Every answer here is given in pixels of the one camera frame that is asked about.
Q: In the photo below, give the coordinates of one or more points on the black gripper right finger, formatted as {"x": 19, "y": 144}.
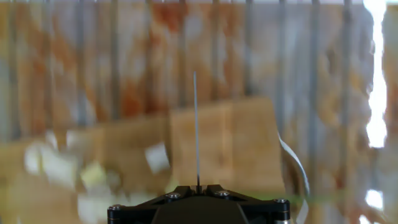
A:
{"x": 267, "y": 211}

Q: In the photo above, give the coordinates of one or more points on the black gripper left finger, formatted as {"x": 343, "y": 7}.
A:
{"x": 136, "y": 213}

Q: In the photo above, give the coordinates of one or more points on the steel kitchen knife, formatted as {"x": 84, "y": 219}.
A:
{"x": 196, "y": 124}

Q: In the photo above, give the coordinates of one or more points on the ragged white scallion piece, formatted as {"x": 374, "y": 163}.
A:
{"x": 93, "y": 205}

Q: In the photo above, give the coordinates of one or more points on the small yellowish scallion piece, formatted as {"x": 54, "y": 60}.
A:
{"x": 93, "y": 174}

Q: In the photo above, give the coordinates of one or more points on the round metal rim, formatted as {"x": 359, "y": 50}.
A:
{"x": 298, "y": 161}

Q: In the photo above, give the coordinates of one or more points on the small white scallion slice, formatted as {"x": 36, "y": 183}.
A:
{"x": 157, "y": 157}

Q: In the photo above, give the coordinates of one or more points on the wooden cutting board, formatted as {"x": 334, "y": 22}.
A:
{"x": 233, "y": 140}

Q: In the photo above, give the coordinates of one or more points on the cut white scallion chunk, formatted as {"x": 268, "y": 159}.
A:
{"x": 53, "y": 165}

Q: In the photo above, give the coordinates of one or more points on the orange marble pattern mat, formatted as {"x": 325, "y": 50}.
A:
{"x": 124, "y": 62}

